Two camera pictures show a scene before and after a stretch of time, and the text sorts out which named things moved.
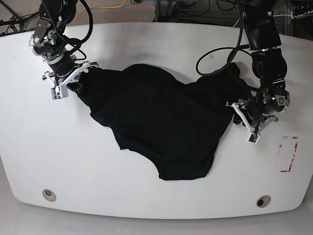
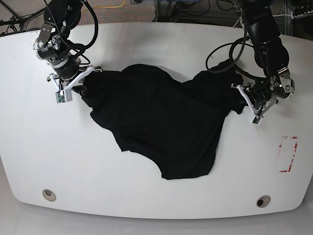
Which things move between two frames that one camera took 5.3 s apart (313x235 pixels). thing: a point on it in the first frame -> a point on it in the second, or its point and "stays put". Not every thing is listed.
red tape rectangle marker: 296,144 stays put
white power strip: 294,16 stays put
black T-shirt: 181,125 stays put
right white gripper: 248,126 -> 257,118
